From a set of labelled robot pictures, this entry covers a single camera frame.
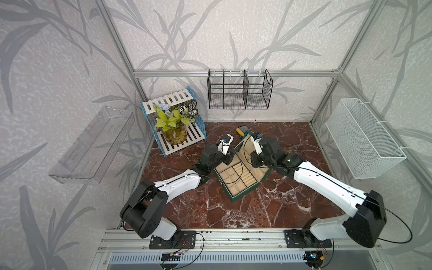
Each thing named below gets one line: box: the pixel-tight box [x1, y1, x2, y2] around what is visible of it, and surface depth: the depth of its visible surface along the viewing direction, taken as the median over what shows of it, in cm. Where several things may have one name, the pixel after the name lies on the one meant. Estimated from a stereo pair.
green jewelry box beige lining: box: [213, 130, 272, 203], surface depth 89 cm
